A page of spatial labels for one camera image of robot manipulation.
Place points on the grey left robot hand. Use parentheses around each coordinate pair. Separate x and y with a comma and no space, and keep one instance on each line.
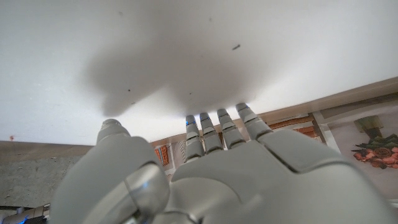
(248,180)

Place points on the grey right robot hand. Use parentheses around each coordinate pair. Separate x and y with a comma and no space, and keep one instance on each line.
(28,216)

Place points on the white memory foam sheet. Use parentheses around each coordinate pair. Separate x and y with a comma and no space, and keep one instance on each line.
(186,46)

